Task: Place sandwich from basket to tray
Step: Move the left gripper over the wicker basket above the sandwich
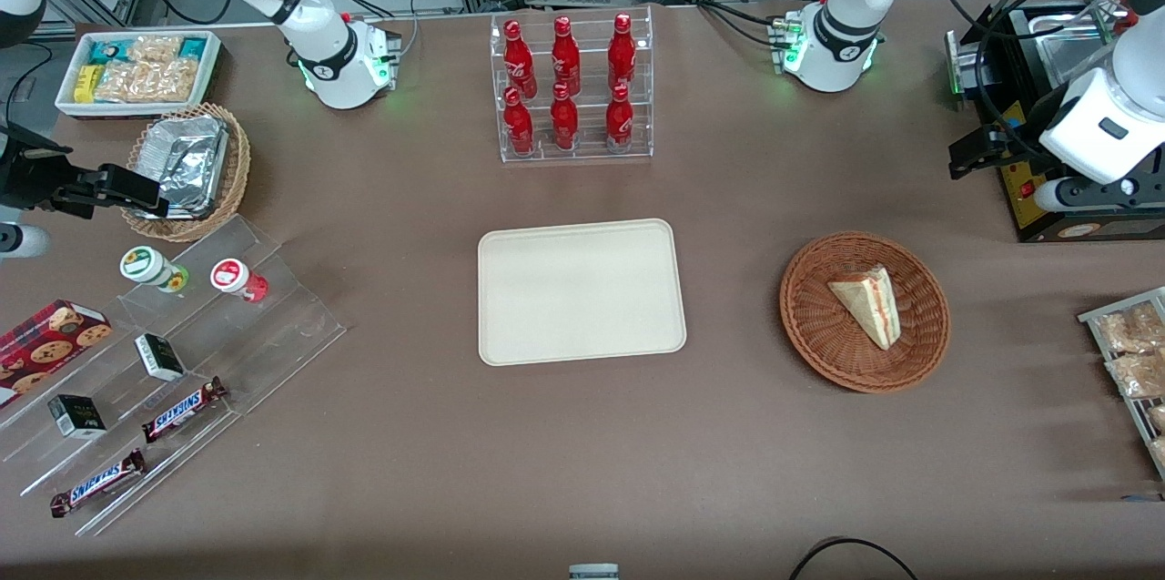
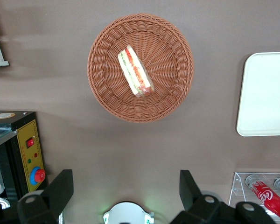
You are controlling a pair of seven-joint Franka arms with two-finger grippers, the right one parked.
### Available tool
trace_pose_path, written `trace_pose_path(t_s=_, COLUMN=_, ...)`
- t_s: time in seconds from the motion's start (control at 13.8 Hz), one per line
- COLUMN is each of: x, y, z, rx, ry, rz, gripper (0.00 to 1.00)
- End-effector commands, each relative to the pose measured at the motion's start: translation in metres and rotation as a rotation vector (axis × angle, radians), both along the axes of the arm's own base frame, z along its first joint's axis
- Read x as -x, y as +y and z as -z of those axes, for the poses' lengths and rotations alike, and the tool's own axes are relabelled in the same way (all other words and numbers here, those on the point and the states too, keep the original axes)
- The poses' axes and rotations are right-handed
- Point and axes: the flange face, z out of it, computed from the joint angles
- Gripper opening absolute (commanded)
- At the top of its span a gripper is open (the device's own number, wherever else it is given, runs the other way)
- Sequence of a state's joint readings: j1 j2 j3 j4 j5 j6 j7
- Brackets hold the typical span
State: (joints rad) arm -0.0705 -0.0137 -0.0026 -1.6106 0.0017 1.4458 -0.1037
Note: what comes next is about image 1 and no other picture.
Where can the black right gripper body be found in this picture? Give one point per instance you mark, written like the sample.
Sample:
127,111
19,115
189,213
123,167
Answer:
27,179

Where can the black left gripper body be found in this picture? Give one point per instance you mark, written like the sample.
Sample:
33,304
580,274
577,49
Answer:
1017,146

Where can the triangular sandwich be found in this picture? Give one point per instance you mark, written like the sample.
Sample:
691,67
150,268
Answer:
869,307

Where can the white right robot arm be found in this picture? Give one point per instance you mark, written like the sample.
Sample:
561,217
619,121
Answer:
339,70

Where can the light wicker basket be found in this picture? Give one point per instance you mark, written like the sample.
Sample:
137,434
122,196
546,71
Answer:
238,161

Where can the brown wicker basket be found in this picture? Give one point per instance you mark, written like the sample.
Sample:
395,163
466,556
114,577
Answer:
819,325

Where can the beige plastic tray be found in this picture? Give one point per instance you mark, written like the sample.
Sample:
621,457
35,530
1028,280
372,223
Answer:
582,293

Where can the green lid yogurt cup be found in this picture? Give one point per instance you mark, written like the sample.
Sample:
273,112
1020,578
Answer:
146,265

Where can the aluminium foil container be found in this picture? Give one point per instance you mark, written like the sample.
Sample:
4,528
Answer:
187,161

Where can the black food warmer machine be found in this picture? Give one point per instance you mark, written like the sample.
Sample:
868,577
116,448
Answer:
1028,207

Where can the large clear peanut bag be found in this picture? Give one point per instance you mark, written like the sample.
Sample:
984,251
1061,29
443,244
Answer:
150,82

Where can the yellow snack pack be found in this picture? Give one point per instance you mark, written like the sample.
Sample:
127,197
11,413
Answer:
85,83

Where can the red lid yogurt cup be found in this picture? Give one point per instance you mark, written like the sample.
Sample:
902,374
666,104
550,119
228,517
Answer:
232,276

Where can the teal snack pack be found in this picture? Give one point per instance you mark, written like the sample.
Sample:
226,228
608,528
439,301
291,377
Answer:
107,48
193,46

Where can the white plastic bin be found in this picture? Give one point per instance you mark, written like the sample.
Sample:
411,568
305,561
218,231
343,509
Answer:
211,70

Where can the small clear peanut bag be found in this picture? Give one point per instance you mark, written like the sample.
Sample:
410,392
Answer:
157,46

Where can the small black box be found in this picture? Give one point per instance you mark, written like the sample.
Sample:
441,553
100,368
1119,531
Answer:
77,416
159,357

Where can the red cookie box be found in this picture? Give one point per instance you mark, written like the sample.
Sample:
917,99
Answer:
45,345

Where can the clear acrylic stepped shelf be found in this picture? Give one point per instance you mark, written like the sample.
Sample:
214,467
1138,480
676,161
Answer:
273,334

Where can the snickers chocolate bar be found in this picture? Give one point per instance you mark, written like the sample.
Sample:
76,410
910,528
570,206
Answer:
182,411
96,483

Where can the clear bag of snacks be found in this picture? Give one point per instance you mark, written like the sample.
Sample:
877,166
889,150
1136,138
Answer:
1130,330
1160,451
1159,417
1139,375

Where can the red cola bottle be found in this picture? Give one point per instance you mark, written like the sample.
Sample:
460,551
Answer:
518,127
622,56
564,123
565,59
518,61
619,120

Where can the clear acrylic bottle rack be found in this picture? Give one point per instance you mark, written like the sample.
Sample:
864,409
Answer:
592,152

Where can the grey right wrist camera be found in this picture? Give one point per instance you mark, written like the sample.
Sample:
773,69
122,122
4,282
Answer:
23,240

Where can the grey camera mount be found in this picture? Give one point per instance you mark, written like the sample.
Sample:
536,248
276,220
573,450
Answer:
593,573

